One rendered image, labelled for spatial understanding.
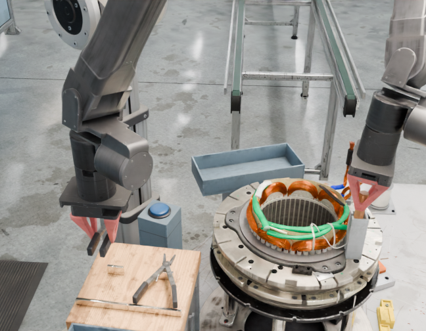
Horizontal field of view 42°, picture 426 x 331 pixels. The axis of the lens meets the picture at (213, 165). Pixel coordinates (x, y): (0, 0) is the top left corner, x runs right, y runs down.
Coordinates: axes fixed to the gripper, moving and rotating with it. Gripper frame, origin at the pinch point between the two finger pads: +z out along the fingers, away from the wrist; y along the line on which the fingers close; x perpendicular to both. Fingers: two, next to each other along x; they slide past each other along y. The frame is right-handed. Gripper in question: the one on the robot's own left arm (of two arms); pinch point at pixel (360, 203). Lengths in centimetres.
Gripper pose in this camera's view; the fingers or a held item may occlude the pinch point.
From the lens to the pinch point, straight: 96.0
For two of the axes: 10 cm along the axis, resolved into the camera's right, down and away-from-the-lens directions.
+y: 3.3, -4.6, 8.3
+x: -9.4, -2.6, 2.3
